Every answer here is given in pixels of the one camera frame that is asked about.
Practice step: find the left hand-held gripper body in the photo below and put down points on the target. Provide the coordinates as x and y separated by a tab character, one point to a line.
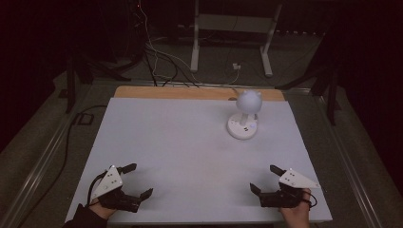
109	185

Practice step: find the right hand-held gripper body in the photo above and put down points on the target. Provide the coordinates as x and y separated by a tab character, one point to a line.
285	198

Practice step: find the white round desk lamp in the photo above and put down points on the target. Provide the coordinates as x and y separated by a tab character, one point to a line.
248	102

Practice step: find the person's right hand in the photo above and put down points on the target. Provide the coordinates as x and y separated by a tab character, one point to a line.
297	216

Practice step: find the person's left hand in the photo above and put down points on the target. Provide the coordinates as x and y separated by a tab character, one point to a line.
103	209

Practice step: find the person's dark left sleeve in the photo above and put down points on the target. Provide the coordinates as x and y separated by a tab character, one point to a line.
84	219

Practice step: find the white table mat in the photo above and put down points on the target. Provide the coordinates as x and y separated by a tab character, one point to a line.
174	142

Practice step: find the black floor plate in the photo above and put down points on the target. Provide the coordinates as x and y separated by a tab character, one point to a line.
83	119

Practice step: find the black tripod stand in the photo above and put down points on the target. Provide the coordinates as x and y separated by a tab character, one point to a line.
71	85
331	95

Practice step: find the white charger plug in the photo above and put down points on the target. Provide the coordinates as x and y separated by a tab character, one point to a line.
236	66

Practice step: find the white metal stand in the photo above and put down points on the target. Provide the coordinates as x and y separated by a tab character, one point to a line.
195	47

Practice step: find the metal frame rail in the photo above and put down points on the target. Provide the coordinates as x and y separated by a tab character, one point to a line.
41	158
351	171

